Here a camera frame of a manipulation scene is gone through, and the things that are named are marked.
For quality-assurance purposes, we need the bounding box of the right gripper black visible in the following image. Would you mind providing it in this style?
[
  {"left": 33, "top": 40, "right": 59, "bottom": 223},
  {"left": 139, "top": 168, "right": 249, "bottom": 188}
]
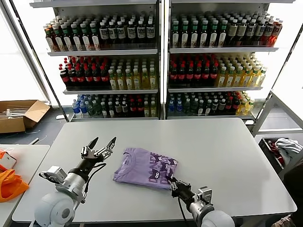
[{"left": 166, "top": 176, "right": 197, "bottom": 202}]

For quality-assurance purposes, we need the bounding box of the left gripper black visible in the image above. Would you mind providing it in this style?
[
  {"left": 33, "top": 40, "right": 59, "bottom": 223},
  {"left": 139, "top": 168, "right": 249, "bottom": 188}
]
[{"left": 68, "top": 136, "right": 117, "bottom": 178}]

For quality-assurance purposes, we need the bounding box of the purple t-shirt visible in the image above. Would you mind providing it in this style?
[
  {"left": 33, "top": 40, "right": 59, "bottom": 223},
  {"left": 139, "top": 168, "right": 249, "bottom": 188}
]
[{"left": 112, "top": 147, "right": 178, "bottom": 191}]

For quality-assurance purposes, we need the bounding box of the yellow juice bottle green label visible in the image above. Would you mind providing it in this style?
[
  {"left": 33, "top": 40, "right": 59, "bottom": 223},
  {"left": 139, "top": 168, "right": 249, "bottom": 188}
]
[
  {"left": 108, "top": 69, "right": 118, "bottom": 90},
  {"left": 258, "top": 67, "right": 267, "bottom": 87},
  {"left": 216, "top": 66, "right": 227, "bottom": 87},
  {"left": 132, "top": 68, "right": 141, "bottom": 90},
  {"left": 250, "top": 66, "right": 260, "bottom": 87},
  {"left": 225, "top": 66, "right": 235, "bottom": 87},
  {"left": 233, "top": 66, "right": 243, "bottom": 87},
  {"left": 149, "top": 68, "right": 158, "bottom": 90},
  {"left": 241, "top": 66, "right": 251, "bottom": 87},
  {"left": 141, "top": 68, "right": 150, "bottom": 90},
  {"left": 125, "top": 69, "right": 133, "bottom": 90},
  {"left": 116, "top": 69, "right": 125, "bottom": 90}
]

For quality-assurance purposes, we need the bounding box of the red cap cola bottle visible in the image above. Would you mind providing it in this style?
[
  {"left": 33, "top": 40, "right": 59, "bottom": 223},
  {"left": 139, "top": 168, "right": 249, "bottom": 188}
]
[
  {"left": 84, "top": 66, "right": 93, "bottom": 87},
  {"left": 100, "top": 65, "right": 109, "bottom": 87},
  {"left": 202, "top": 63, "right": 211, "bottom": 86},
  {"left": 178, "top": 63, "right": 187, "bottom": 86},
  {"left": 92, "top": 66, "right": 101, "bottom": 87},
  {"left": 194, "top": 63, "right": 203, "bottom": 86},
  {"left": 59, "top": 65, "right": 69, "bottom": 87},
  {"left": 169, "top": 63, "right": 178, "bottom": 86},
  {"left": 68, "top": 66, "right": 77, "bottom": 87},
  {"left": 186, "top": 63, "right": 195, "bottom": 86},
  {"left": 210, "top": 63, "right": 219, "bottom": 86},
  {"left": 76, "top": 66, "right": 85, "bottom": 87}
]

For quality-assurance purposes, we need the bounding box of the white side table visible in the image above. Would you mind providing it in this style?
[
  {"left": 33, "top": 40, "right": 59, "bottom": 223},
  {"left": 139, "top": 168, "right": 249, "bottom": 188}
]
[{"left": 0, "top": 144, "right": 51, "bottom": 227}]

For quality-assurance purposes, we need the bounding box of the open cardboard box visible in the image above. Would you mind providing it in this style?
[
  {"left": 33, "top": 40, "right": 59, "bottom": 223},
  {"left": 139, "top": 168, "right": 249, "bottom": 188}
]
[{"left": 0, "top": 99, "right": 51, "bottom": 134}]

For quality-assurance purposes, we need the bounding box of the orange white carton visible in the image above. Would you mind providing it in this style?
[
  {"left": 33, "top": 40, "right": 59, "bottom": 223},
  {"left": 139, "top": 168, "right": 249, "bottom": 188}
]
[{"left": 0, "top": 147, "right": 18, "bottom": 170}]

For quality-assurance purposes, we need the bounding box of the white packing material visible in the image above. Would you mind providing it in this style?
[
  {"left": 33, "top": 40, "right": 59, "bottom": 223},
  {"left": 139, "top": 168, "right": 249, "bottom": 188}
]
[{"left": 0, "top": 107, "right": 30, "bottom": 119}]

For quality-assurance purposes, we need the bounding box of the grey metal shelf unit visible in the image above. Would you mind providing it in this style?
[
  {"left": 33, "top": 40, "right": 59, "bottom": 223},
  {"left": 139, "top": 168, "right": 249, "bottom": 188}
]
[
  {"left": 164, "top": 0, "right": 294, "bottom": 125},
  {"left": 28, "top": 0, "right": 164, "bottom": 122}
]

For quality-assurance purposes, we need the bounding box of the black storage crate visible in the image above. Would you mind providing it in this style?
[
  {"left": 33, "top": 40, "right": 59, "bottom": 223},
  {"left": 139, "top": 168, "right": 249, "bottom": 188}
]
[{"left": 258, "top": 137, "right": 303, "bottom": 177}]

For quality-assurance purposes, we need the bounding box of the orange fabric bag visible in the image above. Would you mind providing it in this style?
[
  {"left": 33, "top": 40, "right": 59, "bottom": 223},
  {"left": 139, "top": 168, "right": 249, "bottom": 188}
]
[{"left": 0, "top": 169, "right": 30, "bottom": 203}]

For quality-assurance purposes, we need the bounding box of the red crumpled garment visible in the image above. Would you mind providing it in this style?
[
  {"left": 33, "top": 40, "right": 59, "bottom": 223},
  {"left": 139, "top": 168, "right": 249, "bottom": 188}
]
[{"left": 266, "top": 139, "right": 285, "bottom": 166}]

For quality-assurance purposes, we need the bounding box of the green cap white label bottle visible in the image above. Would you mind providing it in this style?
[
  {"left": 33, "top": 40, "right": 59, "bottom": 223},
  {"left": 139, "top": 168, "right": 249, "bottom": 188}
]
[
  {"left": 80, "top": 22, "right": 91, "bottom": 51},
  {"left": 180, "top": 20, "right": 189, "bottom": 48},
  {"left": 218, "top": 19, "right": 227, "bottom": 47},
  {"left": 61, "top": 23, "right": 71, "bottom": 52},
  {"left": 52, "top": 23, "right": 62, "bottom": 52},
  {"left": 189, "top": 19, "right": 199, "bottom": 48},
  {"left": 199, "top": 19, "right": 208, "bottom": 47},
  {"left": 89, "top": 21, "right": 100, "bottom": 51},
  {"left": 208, "top": 19, "right": 218, "bottom": 47},
  {"left": 170, "top": 20, "right": 180, "bottom": 48},
  {"left": 70, "top": 22, "right": 81, "bottom": 52}
]

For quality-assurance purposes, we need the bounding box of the grey metal rack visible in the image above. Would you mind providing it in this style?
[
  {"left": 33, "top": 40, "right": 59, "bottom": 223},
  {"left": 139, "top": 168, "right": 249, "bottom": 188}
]
[{"left": 251, "top": 89, "right": 303, "bottom": 184}]

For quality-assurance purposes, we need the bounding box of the dark bottle white label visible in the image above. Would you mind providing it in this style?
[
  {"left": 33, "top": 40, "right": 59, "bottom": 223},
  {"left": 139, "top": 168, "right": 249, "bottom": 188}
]
[
  {"left": 145, "top": 20, "right": 155, "bottom": 48},
  {"left": 136, "top": 20, "right": 145, "bottom": 48},
  {"left": 98, "top": 21, "right": 109, "bottom": 49},
  {"left": 126, "top": 20, "right": 136, "bottom": 48},
  {"left": 116, "top": 20, "right": 126, "bottom": 49},
  {"left": 107, "top": 21, "right": 117, "bottom": 49}
]

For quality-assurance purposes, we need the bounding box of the white grey crumpled garment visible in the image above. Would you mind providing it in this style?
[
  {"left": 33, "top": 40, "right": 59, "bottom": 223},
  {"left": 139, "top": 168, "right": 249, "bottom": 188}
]
[{"left": 274, "top": 137, "right": 303, "bottom": 166}]

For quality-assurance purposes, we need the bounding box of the orange red tea bottle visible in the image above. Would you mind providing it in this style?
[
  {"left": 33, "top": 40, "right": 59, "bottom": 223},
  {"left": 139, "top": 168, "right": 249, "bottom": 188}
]
[{"left": 44, "top": 25, "right": 55, "bottom": 52}]

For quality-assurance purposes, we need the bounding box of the person in dark clothing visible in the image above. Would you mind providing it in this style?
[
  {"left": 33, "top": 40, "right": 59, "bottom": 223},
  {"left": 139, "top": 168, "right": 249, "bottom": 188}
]
[{"left": 282, "top": 156, "right": 303, "bottom": 215}]

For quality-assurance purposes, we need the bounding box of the dark bottle beige label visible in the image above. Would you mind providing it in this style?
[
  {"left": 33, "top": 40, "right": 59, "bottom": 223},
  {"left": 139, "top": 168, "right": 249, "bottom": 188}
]
[
  {"left": 237, "top": 18, "right": 247, "bottom": 46},
  {"left": 227, "top": 18, "right": 238, "bottom": 47}
]

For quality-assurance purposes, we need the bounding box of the dark bottle grey label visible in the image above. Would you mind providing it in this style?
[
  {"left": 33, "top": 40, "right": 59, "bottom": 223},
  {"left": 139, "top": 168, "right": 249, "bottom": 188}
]
[
  {"left": 246, "top": 18, "right": 256, "bottom": 46},
  {"left": 264, "top": 19, "right": 273, "bottom": 46},
  {"left": 255, "top": 18, "right": 266, "bottom": 46}
]

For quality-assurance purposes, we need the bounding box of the red drink bottle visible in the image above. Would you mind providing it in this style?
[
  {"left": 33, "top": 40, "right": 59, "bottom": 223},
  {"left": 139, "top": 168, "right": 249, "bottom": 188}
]
[{"left": 272, "top": 20, "right": 283, "bottom": 47}]

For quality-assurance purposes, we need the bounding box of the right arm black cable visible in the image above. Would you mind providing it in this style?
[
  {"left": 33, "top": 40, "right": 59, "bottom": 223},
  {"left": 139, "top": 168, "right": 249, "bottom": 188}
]
[{"left": 177, "top": 198, "right": 189, "bottom": 227}]

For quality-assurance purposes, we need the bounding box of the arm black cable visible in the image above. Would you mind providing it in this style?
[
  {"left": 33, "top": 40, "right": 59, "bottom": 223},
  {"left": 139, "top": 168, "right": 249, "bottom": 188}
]
[
  {"left": 177, "top": 198, "right": 189, "bottom": 227},
  {"left": 81, "top": 162, "right": 107, "bottom": 204}
]

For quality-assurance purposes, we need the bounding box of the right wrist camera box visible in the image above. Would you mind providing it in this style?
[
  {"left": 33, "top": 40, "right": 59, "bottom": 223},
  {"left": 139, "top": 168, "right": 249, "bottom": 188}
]
[{"left": 198, "top": 186, "right": 213, "bottom": 207}]

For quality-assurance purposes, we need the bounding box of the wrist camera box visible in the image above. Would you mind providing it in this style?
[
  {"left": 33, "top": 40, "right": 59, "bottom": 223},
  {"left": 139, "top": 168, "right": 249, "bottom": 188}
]
[
  {"left": 38, "top": 166, "right": 69, "bottom": 188},
  {"left": 198, "top": 186, "right": 213, "bottom": 207}
]

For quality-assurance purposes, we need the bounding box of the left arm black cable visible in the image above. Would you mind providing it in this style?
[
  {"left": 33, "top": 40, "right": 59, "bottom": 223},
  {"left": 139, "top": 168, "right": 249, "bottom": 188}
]
[{"left": 81, "top": 162, "right": 107, "bottom": 204}]

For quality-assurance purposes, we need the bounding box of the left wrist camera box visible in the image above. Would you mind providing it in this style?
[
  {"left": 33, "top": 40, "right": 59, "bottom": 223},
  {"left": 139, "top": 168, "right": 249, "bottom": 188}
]
[{"left": 38, "top": 166, "right": 69, "bottom": 188}]

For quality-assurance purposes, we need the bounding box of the dark window frame post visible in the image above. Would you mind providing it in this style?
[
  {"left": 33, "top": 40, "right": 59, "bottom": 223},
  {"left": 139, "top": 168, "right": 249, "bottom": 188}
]
[{"left": 8, "top": 0, "right": 70, "bottom": 123}]

